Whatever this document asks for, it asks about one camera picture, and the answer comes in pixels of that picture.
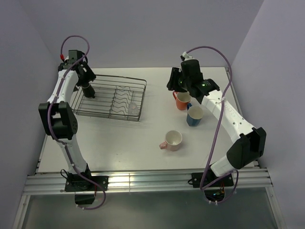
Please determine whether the orange mug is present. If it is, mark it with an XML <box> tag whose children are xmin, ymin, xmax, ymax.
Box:
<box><xmin>173</xmin><ymin>92</ymin><xmax>191</xmax><ymax>110</ymax></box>

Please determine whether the dark grey mug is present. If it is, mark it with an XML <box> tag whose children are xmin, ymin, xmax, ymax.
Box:
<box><xmin>81</xmin><ymin>83</ymin><xmax>95</xmax><ymax>98</ymax></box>

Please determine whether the dark wire dish rack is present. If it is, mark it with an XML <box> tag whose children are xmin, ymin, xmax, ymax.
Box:
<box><xmin>70</xmin><ymin>74</ymin><xmax>147</xmax><ymax>122</ymax></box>

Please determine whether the clear glass cup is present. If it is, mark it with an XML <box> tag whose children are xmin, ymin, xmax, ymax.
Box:
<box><xmin>128</xmin><ymin>103</ymin><xmax>139</xmax><ymax>116</ymax></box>

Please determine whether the pink mug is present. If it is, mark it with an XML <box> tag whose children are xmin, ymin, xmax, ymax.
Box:
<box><xmin>159</xmin><ymin>130</ymin><xmax>183</xmax><ymax>151</ymax></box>

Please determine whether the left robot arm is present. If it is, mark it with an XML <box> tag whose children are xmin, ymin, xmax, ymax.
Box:
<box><xmin>39</xmin><ymin>50</ymin><xmax>96</xmax><ymax>190</ymax></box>

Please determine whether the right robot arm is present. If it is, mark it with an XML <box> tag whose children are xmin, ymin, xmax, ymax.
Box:
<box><xmin>167</xmin><ymin>59</ymin><xmax>266</xmax><ymax>186</ymax></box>

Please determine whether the blue mug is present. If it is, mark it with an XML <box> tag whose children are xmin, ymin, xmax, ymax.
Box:
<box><xmin>186</xmin><ymin>103</ymin><xmax>204</xmax><ymax>127</ymax></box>

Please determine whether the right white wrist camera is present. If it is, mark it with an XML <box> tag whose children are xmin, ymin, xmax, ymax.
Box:
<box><xmin>180</xmin><ymin>52</ymin><xmax>194</xmax><ymax>62</ymax></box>

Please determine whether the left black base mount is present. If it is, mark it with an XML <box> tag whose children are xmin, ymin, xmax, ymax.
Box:
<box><xmin>64</xmin><ymin>174</ymin><xmax>109</xmax><ymax>192</ymax></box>

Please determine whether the purple cable under table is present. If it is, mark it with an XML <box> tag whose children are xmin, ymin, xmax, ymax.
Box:
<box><xmin>75</xmin><ymin>183</ymin><xmax>107</xmax><ymax>211</ymax></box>

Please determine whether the aluminium rail frame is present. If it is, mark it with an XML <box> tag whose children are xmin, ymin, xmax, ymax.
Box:
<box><xmin>22</xmin><ymin>167</ymin><xmax>273</xmax><ymax>196</ymax></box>

